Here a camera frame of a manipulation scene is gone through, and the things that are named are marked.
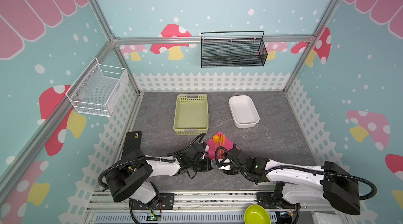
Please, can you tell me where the green perforated plastic basket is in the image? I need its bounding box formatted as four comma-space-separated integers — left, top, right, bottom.
173, 93, 209, 135

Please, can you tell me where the lime green bowl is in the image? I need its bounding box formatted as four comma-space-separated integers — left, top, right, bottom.
244, 205, 271, 224

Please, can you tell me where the orange spoon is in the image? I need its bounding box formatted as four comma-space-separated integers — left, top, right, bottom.
213, 134, 221, 149

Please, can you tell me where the pink paper napkin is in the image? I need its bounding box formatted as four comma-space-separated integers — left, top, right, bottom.
205, 132, 238, 160

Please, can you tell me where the black box with yellow label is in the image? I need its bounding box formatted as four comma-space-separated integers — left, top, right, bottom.
121, 131, 142, 158

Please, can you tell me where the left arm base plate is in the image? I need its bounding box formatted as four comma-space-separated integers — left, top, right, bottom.
129, 193, 175, 210

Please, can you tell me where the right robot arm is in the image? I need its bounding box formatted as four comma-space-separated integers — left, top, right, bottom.
215, 145, 377, 216

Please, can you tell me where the black wire mesh basket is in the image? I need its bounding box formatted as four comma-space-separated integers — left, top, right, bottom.
200, 31, 268, 68

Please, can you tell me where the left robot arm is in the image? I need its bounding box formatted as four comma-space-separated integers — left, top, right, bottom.
97, 133, 212, 224

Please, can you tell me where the orange chopstick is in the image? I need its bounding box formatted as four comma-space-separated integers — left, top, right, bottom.
221, 134, 226, 148
219, 134, 224, 156

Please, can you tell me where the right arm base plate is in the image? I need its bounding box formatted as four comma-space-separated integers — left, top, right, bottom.
257, 192, 300, 209

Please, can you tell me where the white wire mesh basket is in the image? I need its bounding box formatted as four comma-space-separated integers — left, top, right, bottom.
66, 58, 129, 117

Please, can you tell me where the white plastic tub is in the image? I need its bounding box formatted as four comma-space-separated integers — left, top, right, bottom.
229, 95, 260, 128

